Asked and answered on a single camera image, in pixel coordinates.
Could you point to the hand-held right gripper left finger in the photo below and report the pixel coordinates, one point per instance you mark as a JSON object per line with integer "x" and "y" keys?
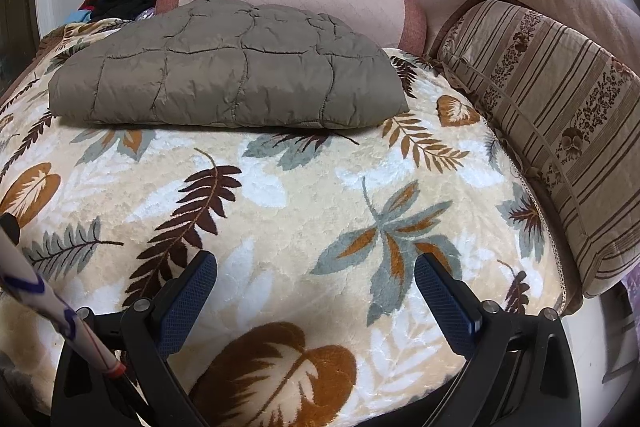
{"x": 185, "y": 307}

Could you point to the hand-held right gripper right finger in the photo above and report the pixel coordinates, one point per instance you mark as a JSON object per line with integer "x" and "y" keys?
{"x": 445, "y": 307}

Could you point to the khaki quilted jacket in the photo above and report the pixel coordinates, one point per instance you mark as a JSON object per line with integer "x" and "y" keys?
{"x": 225, "y": 67}

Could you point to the white rod with blue marks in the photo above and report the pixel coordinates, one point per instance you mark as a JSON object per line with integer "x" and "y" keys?
{"x": 50, "y": 302}

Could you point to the leaf print fleece blanket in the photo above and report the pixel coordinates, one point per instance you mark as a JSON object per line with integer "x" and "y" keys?
{"x": 280, "y": 207}

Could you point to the striped floral cushion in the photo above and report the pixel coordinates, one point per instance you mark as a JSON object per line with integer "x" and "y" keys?
{"x": 560, "y": 122}

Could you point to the pink quilted cushion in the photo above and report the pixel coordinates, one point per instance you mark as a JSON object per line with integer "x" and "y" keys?
{"x": 320, "y": 2}

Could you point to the dark wooden furniture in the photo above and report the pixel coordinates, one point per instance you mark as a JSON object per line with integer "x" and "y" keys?
{"x": 17, "y": 7}

